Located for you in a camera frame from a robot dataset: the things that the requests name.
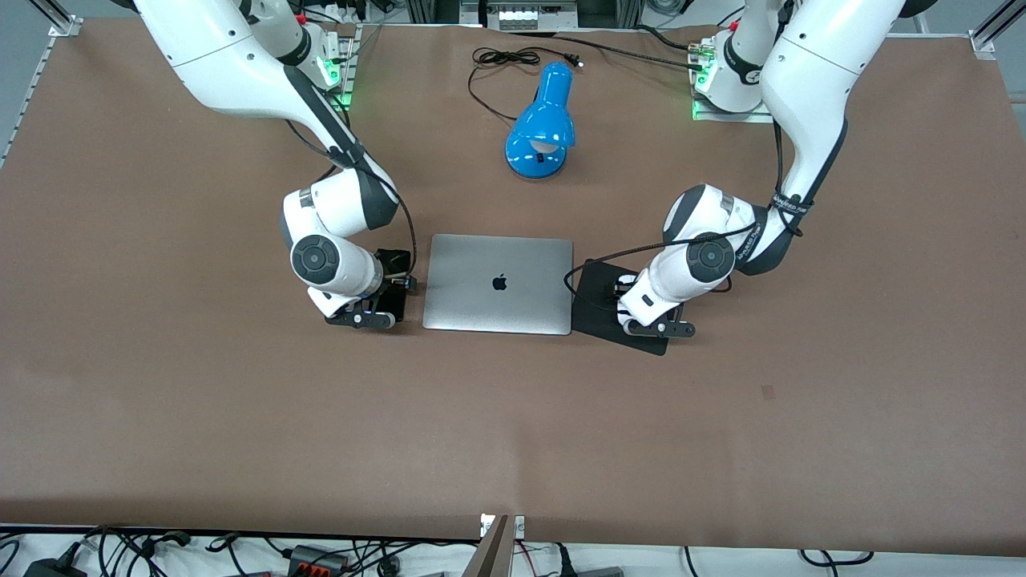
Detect black lamp power cord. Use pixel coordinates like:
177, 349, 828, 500
467, 46, 584, 123

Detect black base supply cable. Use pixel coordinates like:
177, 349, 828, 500
513, 24, 710, 73

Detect aluminium frame strut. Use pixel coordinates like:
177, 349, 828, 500
978, 0, 1026, 42

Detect aluminium arm base plate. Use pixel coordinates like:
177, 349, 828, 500
691, 38, 777, 123
267, 22, 363, 111

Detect grey metal bar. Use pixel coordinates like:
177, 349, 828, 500
461, 515, 514, 577

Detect grey connector box orange levers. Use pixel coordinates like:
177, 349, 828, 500
285, 544, 350, 576

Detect silver closed laptop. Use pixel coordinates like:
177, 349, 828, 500
422, 234, 575, 336

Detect black floor cable loop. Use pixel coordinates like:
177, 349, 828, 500
797, 549, 876, 568

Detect black power adapter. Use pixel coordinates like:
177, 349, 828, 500
22, 556, 86, 577

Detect black smartphone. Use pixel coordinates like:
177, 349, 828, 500
374, 249, 412, 322

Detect black mouse pad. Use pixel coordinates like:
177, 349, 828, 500
571, 258, 681, 357

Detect white table edge bracket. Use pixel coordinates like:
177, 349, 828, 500
479, 514, 527, 539

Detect tangled black floor cables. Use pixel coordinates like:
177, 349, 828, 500
76, 525, 241, 577

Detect blue desk lamp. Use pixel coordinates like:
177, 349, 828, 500
504, 62, 577, 180

